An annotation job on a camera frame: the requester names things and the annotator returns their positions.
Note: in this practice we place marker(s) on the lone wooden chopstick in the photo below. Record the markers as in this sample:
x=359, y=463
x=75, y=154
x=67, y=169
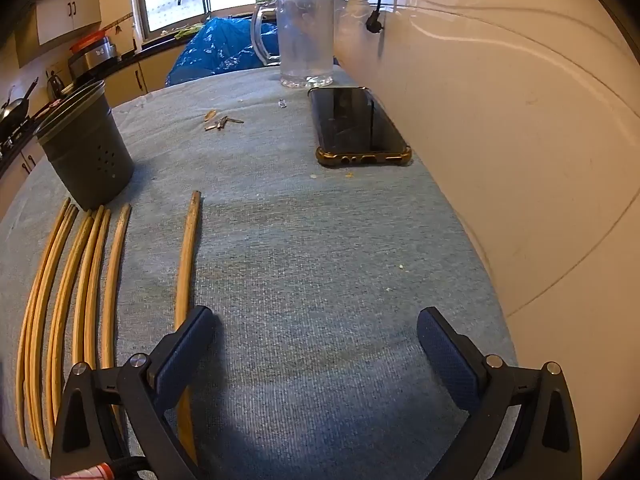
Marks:
x=182, y=308

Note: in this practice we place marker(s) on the white upper kitchen cabinet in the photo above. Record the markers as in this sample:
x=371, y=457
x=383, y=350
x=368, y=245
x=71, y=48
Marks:
x=56, y=18

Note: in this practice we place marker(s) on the lower kitchen counter cabinets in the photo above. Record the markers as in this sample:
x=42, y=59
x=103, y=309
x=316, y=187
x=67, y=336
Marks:
x=136, y=75

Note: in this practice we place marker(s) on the clear glass beer mug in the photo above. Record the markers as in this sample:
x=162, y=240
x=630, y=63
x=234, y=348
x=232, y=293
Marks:
x=305, y=32

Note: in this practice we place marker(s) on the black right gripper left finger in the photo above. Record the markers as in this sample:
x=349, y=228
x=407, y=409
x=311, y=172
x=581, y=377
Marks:
x=111, y=423

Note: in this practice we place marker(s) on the black smartphone in case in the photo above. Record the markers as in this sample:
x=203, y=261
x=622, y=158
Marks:
x=353, y=129

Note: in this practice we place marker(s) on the steel pot red lid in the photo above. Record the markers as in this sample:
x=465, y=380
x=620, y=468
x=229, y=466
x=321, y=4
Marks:
x=90, y=52

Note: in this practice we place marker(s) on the blue plastic bag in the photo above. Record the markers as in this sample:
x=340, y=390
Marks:
x=222, y=46

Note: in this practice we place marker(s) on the wooden chopstick far left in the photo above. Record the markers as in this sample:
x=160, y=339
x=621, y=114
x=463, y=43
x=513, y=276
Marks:
x=24, y=341

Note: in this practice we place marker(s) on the black frying pan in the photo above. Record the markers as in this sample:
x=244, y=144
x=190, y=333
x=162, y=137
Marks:
x=15, y=112

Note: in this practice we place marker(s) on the dark grey utensil holder cup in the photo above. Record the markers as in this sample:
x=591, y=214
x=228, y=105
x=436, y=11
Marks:
x=83, y=144

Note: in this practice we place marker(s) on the chrome kitchen faucet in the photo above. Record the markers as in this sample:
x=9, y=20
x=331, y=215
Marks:
x=192, y=9

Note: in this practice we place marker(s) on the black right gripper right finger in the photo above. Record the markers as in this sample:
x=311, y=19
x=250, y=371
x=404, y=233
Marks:
x=544, y=442

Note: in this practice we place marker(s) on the small metal keys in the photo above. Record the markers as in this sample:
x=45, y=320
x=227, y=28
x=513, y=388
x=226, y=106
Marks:
x=214, y=120

